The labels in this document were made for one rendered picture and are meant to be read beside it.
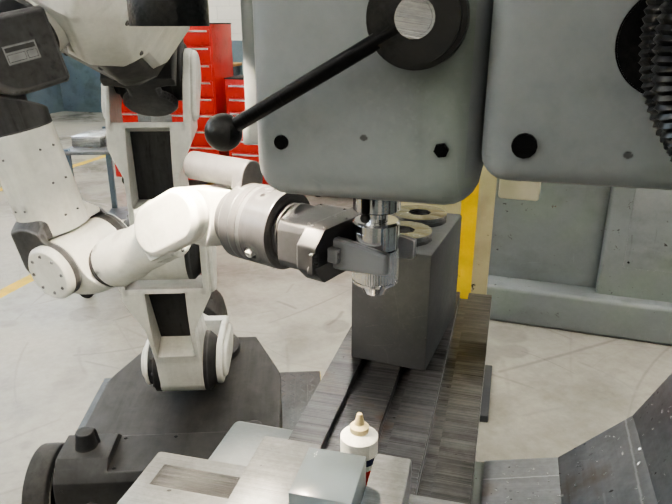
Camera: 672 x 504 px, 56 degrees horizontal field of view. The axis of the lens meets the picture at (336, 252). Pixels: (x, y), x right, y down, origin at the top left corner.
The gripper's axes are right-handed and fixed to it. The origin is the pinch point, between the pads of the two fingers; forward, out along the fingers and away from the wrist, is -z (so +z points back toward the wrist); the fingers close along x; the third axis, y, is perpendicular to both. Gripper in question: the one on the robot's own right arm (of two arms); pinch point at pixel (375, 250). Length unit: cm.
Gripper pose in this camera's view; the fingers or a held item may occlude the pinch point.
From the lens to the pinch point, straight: 63.3
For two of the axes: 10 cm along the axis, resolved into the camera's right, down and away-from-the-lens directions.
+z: -8.3, -2.0, 5.3
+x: 5.6, -2.8, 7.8
